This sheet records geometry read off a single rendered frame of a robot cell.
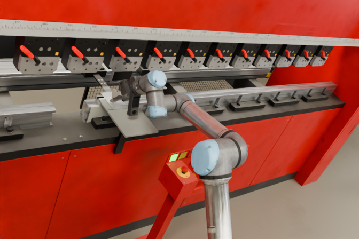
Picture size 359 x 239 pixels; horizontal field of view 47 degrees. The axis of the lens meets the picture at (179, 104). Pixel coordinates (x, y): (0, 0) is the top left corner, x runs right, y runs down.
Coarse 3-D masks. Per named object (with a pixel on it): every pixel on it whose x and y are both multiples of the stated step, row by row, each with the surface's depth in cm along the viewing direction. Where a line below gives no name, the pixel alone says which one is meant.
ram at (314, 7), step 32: (0, 0) 136; (32, 0) 143; (64, 0) 149; (96, 0) 157; (128, 0) 165; (160, 0) 175; (192, 0) 185; (224, 0) 197; (256, 0) 210; (288, 0) 225; (320, 0) 243; (352, 0) 263; (0, 32) 143; (32, 32) 150; (64, 32) 158; (96, 32) 166; (256, 32) 227; (288, 32) 245; (320, 32) 266; (352, 32) 290
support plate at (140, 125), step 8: (104, 104) 193; (112, 112) 190; (120, 112) 192; (120, 120) 187; (128, 120) 189; (136, 120) 192; (144, 120) 194; (120, 128) 182; (128, 128) 184; (136, 128) 186; (144, 128) 189; (152, 128) 191; (128, 136) 180
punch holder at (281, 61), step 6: (282, 48) 256; (288, 48) 256; (294, 48) 260; (282, 54) 256; (276, 60) 260; (282, 60) 260; (288, 60) 264; (276, 66) 262; (282, 66) 264; (288, 66) 269
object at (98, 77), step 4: (104, 68) 213; (96, 72) 210; (100, 72) 212; (104, 72) 213; (84, 76) 208; (88, 76) 209; (92, 76) 210; (96, 76) 209; (100, 76) 211; (104, 76) 215; (96, 80) 207; (100, 80) 208; (100, 84) 205; (104, 84) 206; (104, 88) 203; (108, 88) 204
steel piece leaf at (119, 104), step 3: (105, 99) 196; (108, 99) 197; (108, 102) 195; (111, 102) 196; (114, 102) 196; (117, 102) 197; (120, 102) 198; (123, 102) 199; (111, 105) 194; (114, 105) 195; (117, 105) 192; (120, 105) 193; (123, 105) 194; (126, 105) 195; (114, 108) 192; (117, 108) 193; (120, 108) 194
